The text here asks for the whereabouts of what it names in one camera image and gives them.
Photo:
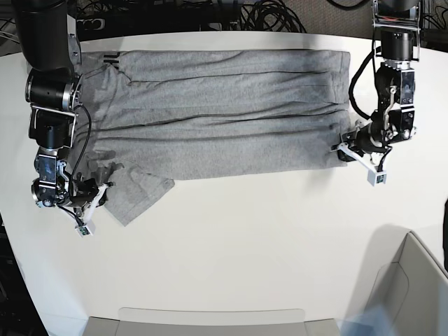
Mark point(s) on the grey tray front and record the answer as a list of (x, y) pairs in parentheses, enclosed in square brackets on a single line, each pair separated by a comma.
[(140, 321)]

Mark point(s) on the black power strip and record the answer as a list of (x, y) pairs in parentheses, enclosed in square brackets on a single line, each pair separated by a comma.
[(92, 24)]

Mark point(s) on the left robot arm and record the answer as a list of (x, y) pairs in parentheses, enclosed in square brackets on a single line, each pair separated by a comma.
[(395, 46)]

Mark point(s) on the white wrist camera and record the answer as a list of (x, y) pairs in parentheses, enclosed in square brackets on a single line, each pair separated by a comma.
[(374, 175), (85, 225)]

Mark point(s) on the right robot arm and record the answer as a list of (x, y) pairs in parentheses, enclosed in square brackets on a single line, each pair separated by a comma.
[(53, 91)]

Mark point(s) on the grey T-shirt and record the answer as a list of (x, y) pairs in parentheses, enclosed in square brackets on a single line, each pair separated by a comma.
[(169, 116)]

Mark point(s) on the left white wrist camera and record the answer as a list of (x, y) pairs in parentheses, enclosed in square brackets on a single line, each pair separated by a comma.
[(374, 175)]

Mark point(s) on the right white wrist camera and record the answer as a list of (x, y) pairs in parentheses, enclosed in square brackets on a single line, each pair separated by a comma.
[(85, 225)]

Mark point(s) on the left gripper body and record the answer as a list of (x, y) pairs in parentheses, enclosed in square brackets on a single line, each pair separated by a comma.
[(367, 139)]

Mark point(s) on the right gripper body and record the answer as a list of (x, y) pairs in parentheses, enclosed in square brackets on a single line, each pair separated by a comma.
[(82, 193)]

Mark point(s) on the black object right edge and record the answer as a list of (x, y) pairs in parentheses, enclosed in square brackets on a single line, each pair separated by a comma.
[(445, 228)]

